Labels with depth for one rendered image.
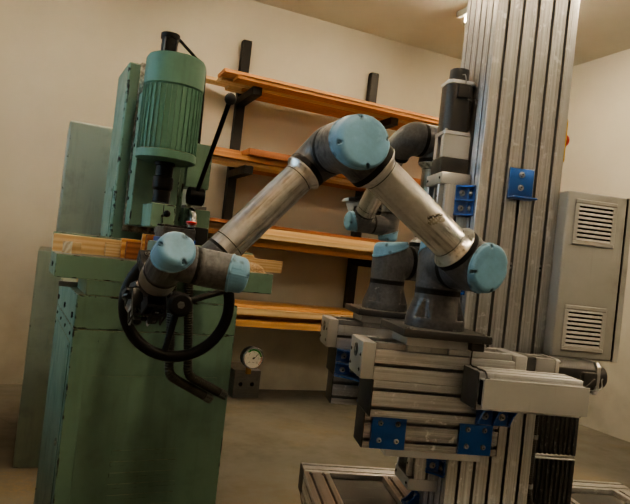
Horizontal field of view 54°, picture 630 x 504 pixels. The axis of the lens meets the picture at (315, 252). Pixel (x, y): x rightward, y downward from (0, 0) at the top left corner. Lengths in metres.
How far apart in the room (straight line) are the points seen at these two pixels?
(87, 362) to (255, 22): 3.28
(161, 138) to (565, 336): 1.27
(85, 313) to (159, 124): 0.57
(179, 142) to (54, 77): 2.47
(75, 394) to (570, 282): 1.37
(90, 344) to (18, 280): 2.46
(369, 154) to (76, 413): 1.01
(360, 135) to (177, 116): 0.72
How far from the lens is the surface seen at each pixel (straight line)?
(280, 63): 4.56
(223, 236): 1.34
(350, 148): 1.27
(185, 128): 1.85
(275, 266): 2.00
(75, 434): 1.78
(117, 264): 1.71
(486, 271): 1.44
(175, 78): 1.86
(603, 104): 5.11
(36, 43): 4.29
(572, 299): 1.87
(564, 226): 1.86
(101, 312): 1.71
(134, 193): 1.97
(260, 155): 3.82
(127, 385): 1.76
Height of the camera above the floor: 0.95
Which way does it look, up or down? 1 degrees up
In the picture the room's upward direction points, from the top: 6 degrees clockwise
